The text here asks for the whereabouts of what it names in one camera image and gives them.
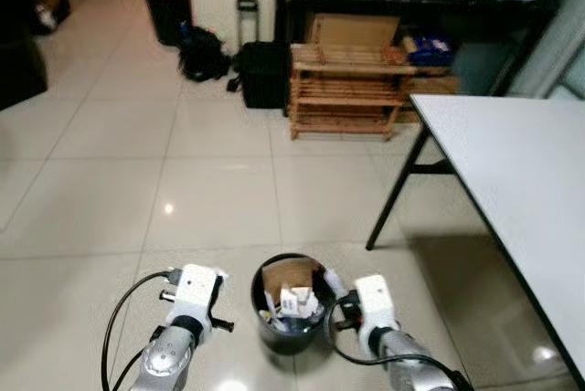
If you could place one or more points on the torn brown cardboard piece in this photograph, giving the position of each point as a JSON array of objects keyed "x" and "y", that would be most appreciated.
[{"x": 288, "y": 274}]

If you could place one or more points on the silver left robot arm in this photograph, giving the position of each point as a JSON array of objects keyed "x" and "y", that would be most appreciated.
[{"x": 164, "y": 364}]

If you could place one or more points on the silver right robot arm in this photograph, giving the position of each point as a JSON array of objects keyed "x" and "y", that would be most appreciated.
[{"x": 407, "y": 364}]

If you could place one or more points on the white crumpled paper trash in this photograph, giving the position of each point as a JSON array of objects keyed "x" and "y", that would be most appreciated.
[{"x": 297, "y": 302}]

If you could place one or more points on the round black trash bin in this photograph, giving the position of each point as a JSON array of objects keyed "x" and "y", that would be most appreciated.
[{"x": 283, "y": 336}]

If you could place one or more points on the black bin with red band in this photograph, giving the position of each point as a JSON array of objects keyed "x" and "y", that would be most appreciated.
[{"x": 166, "y": 16}]

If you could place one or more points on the small white paper scrap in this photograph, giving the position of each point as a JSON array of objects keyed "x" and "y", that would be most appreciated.
[{"x": 334, "y": 280}]

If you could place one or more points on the black metal table leg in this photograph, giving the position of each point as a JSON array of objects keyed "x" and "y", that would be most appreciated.
[{"x": 398, "y": 185}]

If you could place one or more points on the white table with black edge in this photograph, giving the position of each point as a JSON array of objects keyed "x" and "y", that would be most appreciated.
[{"x": 512, "y": 181}]

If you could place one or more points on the wooden slatted shoe rack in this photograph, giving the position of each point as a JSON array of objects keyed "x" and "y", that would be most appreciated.
[{"x": 352, "y": 69}]

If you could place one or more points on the black backpack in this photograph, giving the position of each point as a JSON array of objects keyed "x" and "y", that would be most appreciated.
[{"x": 203, "y": 55}]

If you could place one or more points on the blue packet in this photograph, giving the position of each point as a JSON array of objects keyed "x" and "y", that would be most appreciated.
[{"x": 428, "y": 47}]

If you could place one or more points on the large brown cardboard box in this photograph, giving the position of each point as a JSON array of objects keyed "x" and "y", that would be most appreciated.
[{"x": 356, "y": 30}]

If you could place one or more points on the black desk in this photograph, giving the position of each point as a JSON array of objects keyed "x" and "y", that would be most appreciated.
[{"x": 439, "y": 12}]

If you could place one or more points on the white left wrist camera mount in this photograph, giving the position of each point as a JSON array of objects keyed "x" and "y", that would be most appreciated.
[{"x": 196, "y": 289}]

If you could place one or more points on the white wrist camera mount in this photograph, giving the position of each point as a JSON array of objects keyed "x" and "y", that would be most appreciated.
[
  {"x": 196, "y": 289},
  {"x": 375, "y": 300}
]

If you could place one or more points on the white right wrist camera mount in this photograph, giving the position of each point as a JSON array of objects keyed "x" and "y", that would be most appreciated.
[{"x": 375, "y": 300}]

